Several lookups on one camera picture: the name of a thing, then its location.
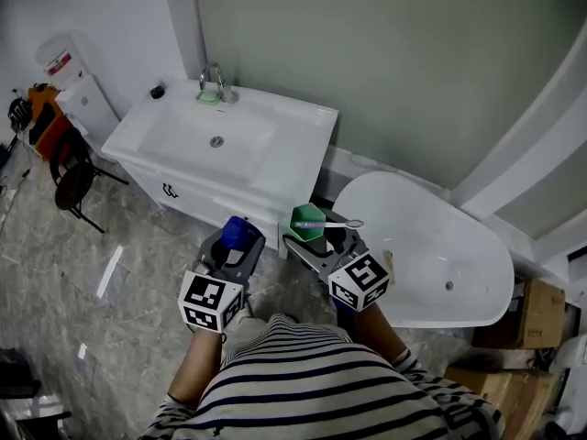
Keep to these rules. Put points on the small black white jar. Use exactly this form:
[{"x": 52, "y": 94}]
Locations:
[{"x": 157, "y": 92}]

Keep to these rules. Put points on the orange box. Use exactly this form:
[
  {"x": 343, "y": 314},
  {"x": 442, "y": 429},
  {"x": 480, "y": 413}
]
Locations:
[{"x": 52, "y": 131}]

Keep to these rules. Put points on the metal washbasin drain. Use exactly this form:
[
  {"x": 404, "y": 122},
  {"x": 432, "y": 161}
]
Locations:
[{"x": 217, "y": 141}]

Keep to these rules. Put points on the white bathtub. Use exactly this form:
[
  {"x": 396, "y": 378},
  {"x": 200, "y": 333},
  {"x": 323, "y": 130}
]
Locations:
[{"x": 426, "y": 241}]

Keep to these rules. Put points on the toothbrush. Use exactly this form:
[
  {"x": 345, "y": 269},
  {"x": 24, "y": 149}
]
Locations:
[{"x": 337, "y": 224}]

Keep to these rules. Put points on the white appliance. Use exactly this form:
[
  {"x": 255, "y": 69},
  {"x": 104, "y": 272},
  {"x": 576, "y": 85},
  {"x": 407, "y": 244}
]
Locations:
[{"x": 571, "y": 383}]

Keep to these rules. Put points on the black chair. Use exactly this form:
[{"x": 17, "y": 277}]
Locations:
[{"x": 73, "y": 181}]

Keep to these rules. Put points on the chrome faucet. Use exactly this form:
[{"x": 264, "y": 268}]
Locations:
[{"x": 214, "y": 73}]

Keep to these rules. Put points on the white vanity cabinet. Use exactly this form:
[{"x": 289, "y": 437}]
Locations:
[{"x": 206, "y": 204}]

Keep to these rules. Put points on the black basket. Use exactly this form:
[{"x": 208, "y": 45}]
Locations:
[{"x": 19, "y": 113}]

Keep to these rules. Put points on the person's left forearm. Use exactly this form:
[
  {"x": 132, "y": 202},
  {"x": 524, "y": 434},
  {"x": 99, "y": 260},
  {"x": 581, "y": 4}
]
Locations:
[{"x": 197, "y": 365}]

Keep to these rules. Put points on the blue toothpaste tube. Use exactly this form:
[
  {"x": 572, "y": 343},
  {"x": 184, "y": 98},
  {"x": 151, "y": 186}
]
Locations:
[{"x": 238, "y": 233}]

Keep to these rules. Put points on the clear water bottle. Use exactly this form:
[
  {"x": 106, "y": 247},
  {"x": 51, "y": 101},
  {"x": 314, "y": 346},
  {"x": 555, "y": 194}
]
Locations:
[{"x": 59, "y": 60}]

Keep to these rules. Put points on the person's right forearm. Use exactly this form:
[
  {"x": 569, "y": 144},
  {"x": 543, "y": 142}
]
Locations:
[{"x": 376, "y": 333}]

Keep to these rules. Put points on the beige bathtub tag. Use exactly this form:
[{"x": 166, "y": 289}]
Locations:
[{"x": 390, "y": 266}]

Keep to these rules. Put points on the green cup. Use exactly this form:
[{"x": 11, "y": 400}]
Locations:
[{"x": 305, "y": 216}]

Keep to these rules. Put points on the brown cardboard box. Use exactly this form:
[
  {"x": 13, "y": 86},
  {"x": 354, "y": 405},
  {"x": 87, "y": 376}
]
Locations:
[
  {"x": 536, "y": 312},
  {"x": 509, "y": 397}
]

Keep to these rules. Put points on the person's striped shirt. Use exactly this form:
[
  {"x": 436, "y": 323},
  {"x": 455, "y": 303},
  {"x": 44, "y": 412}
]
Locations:
[{"x": 321, "y": 383}]

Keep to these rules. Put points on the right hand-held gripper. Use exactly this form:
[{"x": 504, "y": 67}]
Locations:
[{"x": 362, "y": 278}]

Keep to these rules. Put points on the green soap dish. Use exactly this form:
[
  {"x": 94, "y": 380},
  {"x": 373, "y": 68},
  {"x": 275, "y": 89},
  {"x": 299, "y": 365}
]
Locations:
[{"x": 208, "y": 97}]

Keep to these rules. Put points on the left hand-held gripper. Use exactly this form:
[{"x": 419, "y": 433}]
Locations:
[{"x": 208, "y": 298}]

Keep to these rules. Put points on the metal bathtub drain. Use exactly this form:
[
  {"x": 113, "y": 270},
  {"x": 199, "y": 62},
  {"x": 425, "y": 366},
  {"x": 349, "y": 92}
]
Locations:
[{"x": 449, "y": 285}]

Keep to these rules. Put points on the white water dispenser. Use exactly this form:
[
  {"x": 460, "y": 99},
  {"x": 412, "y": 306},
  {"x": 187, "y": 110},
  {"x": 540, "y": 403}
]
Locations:
[{"x": 94, "y": 108}]

